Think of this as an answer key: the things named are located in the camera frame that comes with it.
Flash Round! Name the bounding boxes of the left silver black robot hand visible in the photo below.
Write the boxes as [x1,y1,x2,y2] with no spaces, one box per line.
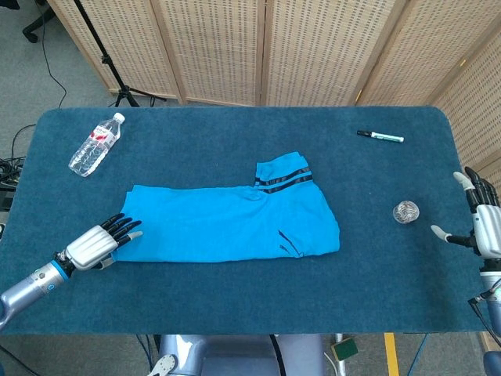
[58,213,144,272]

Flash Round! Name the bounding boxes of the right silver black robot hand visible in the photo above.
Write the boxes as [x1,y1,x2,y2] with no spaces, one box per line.
[430,166,501,259]

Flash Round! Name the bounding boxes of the blue printed t-shirt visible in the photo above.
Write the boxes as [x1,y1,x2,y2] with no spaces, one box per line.
[111,151,341,263]

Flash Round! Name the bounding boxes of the black box device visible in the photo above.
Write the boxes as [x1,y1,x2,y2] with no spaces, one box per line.
[0,188,16,212]

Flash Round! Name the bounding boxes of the clear plastic water bottle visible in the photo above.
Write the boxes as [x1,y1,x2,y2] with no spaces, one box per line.
[67,112,126,178]

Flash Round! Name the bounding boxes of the white marker pen black cap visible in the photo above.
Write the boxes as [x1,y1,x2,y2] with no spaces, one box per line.
[356,129,405,144]

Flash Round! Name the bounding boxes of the yellow floor tape strip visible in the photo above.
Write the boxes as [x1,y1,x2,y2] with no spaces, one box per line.
[384,332,400,376]

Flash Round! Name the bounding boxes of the grey robot torso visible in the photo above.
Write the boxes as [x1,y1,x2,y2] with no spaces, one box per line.
[158,334,326,376]

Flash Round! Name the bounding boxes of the black tripod stand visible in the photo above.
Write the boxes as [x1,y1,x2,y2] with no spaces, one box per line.
[73,0,168,108]

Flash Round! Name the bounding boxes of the green yellow sponge block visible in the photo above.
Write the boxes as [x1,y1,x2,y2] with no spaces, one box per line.
[330,337,359,361]

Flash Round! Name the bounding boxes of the blue carpet table cover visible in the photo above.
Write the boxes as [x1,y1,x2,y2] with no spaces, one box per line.
[0,106,499,337]

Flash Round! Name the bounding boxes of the black office chair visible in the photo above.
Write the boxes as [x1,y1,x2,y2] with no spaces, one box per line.
[22,0,56,44]

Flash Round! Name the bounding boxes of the wooden rattan folding screen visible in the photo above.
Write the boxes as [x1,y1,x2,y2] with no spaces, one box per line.
[46,0,501,376]

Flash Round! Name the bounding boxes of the black cable bundle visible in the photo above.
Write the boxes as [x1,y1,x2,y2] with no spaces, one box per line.
[0,124,37,189]

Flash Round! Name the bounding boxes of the thin blue cable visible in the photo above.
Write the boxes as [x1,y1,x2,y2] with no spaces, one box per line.
[414,334,431,376]

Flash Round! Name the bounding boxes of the white metal bracket plate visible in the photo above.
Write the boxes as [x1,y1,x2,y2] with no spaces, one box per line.
[150,354,178,376]

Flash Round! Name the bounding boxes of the thin black floor cable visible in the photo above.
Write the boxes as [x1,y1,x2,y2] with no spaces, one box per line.
[41,23,68,109]

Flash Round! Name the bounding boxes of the thick black torso cable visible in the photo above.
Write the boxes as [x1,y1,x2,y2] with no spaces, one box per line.
[269,334,285,376]

